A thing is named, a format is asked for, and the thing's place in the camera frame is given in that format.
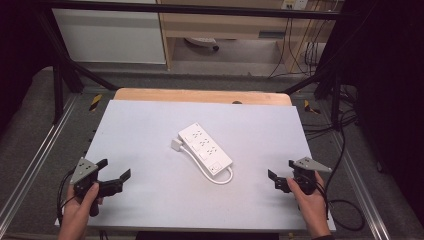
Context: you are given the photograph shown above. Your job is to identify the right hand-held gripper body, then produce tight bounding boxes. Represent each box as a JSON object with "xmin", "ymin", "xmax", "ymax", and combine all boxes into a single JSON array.
[{"xmin": 291, "ymin": 156, "xmax": 334, "ymax": 196}]

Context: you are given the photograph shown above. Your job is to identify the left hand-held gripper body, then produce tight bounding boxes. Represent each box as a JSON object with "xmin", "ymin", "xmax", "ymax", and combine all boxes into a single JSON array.
[{"xmin": 69, "ymin": 157, "xmax": 124, "ymax": 218}]

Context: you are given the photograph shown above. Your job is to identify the white power strip cable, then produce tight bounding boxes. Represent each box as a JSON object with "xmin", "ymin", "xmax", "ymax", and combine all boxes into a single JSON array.
[{"xmin": 180, "ymin": 146, "xmax": 234, "ymax": 186}]

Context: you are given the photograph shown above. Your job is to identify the white plug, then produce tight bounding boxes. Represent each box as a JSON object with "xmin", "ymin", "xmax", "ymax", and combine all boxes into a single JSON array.
[{"xmin": 170, "ymin": 137, "xmax": 185, "ymax": 152}]

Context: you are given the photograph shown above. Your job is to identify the person's right hand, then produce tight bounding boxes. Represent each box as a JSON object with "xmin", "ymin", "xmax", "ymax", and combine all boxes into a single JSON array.
[{"xmin": 286, "ymin": 171, "xmax": 332, "ymax": 234}]

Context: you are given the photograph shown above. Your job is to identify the person's left hand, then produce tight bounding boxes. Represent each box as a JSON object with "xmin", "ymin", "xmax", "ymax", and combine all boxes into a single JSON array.
[{"xmin": 57, "ymin": 181, "xmax": 105, "ymax": 232}]

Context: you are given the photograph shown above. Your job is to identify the white table cover board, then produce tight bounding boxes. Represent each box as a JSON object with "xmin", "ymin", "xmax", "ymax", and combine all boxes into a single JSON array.
[{"xmin": 54, "ymin": 99, "xmax": 337, "ymax": 233}]

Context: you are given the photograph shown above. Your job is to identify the yellow black tape strip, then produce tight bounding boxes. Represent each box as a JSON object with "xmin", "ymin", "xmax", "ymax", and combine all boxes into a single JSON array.
[
  {"xmin": 88, "ymin": 93, "xmax": 104, "ymax": 113},
  {"xmin": 303, "ymin": 99, "xmax": 322, "ymax": 115}
]

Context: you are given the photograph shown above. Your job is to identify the black metal stand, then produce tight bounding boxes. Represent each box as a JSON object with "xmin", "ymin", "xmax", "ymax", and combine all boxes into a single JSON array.
[
  {"xmin": 35, "ymin": 9, "xmax": 120, "ymax": 125},
  {"xmin": 281, "ymin": 64, "xmax": 345, "ymax": 132}
]

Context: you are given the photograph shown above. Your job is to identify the person's dark clothing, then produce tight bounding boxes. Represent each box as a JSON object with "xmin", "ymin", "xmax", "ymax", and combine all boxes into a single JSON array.
[{"xmin": 134, "ymin": 231, "xmax": 280, "ymax": 240}]

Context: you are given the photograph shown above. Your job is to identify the wooden table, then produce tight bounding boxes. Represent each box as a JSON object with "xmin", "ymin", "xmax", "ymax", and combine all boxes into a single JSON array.
[{"xmin": 113, "ymin": 87, "xmax": 293, "ymax": 107}]

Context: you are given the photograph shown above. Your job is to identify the dark curtain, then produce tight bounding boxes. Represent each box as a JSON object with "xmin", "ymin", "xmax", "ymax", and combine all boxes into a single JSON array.
[
  {"xmin": 0, "ymin": 0, "xmax": 60, "ymax": 135},
  {"xmin": 319, "ymin": 0, "xmax": 424, "ymax": 228}
]

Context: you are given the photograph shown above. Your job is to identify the white cabinet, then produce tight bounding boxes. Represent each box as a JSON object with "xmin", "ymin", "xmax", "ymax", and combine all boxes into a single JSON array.
[{"xmin": 51, "ymin": 7, "xmax": 167, "ymax": 66}]

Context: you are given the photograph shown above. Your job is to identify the wooden desk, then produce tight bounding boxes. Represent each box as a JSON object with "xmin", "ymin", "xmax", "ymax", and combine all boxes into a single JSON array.
[{"xmin": 156, "ymin": 0, "xmax": 338, "ymax": 73}]

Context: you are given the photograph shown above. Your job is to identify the white floor power strip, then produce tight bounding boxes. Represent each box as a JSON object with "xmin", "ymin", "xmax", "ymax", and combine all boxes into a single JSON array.
[{"xmin": 183, "ymin": 36, "xmax": 221, "ymax": 52}]

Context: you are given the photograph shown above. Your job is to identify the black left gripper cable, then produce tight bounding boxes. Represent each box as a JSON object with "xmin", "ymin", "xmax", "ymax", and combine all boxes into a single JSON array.
[{"xmin": 56, "ymin": 168, "xmax": 80, "ymax": 226}]

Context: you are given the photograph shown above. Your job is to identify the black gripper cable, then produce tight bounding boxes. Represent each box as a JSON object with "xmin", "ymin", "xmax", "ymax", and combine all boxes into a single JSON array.
[
  {"xmin": 56, "ymin": 168, "xmax": 80, "ymax": 226},
  {"xmin": 313, "ymin": 128, "xmax": 366, "ymax": 232}
]

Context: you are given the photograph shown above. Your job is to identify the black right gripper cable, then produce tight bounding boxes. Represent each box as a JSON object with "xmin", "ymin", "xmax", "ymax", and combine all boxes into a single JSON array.
[{"xmin": 313, "ymin": 128, "xmax": 366, "ymax": 232}]

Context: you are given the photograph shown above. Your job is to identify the aluminium rail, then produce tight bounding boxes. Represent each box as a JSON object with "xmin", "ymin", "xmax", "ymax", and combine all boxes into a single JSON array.
[
  {"xmin": 0, "ymin": 94, "xmax": 80, "ymax": 228},
  {"xmin": 328, "ymin": 129, "xmax": 392, "ymax": 240}
]

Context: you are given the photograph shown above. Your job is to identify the black floor cables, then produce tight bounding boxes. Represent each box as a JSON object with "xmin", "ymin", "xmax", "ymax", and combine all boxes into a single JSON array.
[{"xmin": 301, "ymin": 84, "xmax": 360, "ymax": 142}]

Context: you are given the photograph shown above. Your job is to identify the bundle of black background cables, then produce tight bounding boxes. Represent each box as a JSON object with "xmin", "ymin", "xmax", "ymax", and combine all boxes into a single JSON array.
[{"xmin": 267, "ymin": 15, "xmax": 330, "ymax": 80}]

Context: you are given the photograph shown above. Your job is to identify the white wall socket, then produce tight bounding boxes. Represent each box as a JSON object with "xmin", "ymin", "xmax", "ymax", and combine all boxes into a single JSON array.
[{"xmin": 280, "ymin": 0, "xmax": 310, "ymax": 11}]

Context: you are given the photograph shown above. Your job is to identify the black metal frame bar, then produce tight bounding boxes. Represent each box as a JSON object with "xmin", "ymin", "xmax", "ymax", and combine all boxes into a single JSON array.
[{"xmin": 34, "ymin": 0, "xmax": 344, "ymax": 20}]

